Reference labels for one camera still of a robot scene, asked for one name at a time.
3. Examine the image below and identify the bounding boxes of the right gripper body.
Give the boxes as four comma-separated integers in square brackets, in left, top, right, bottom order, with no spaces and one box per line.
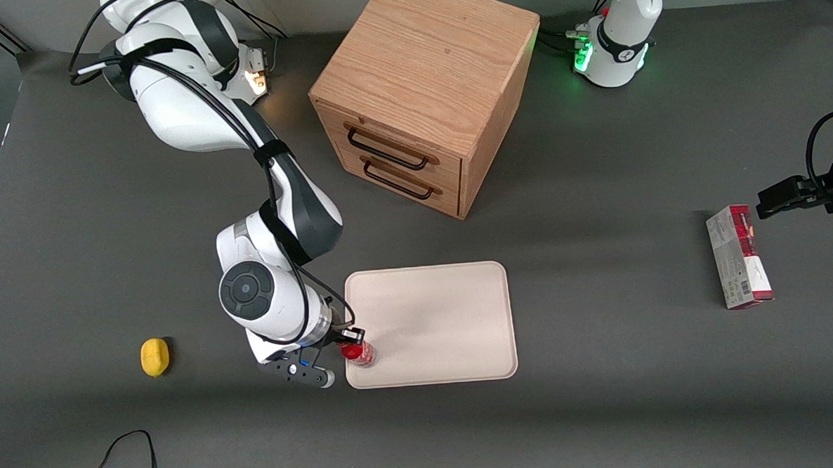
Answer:
[299,322,346,367]

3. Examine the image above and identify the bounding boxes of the red coke bottle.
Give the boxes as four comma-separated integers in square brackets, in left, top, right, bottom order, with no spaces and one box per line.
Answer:
[340,339,378,370]

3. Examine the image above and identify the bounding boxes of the white rectangular tray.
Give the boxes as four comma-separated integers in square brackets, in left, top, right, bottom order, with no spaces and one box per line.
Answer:
[341,260,520,391]

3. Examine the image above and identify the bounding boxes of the red and grey carton box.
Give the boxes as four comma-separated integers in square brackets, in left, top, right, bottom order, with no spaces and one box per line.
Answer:
[705,203,775,312]

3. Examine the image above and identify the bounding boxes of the yellow lemon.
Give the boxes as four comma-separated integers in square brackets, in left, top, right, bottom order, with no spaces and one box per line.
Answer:
[140,337,172,378]

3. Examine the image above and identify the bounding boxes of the wooden drawer front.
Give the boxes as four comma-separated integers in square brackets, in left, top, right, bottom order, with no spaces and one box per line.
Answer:
[315,95,465,197]
[339,144,465,224]

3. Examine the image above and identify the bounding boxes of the wooden drawer cabinet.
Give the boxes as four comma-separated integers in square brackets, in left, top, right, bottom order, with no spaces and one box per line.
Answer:
[304,0,550,227]

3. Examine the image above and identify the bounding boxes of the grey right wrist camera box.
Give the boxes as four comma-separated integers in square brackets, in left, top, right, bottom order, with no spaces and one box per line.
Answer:
[258,353,337,393]

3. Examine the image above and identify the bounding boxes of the black drawer handle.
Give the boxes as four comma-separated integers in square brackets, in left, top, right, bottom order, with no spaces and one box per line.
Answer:
[362,155,442,203]
[345,119,440,174]

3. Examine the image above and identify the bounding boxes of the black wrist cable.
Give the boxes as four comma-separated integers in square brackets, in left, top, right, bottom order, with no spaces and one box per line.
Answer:
[65,0,357,348]

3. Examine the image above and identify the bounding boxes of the thin black table cable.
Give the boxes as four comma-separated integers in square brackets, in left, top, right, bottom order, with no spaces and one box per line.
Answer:
[86,429,166,468]

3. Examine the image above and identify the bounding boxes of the black cables with connectors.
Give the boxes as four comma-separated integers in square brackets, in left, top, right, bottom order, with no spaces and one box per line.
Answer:
[539,0,617,57]

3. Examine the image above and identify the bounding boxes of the black cables behind arm base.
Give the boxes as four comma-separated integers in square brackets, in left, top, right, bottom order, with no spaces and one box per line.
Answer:
[222,0,289,44]

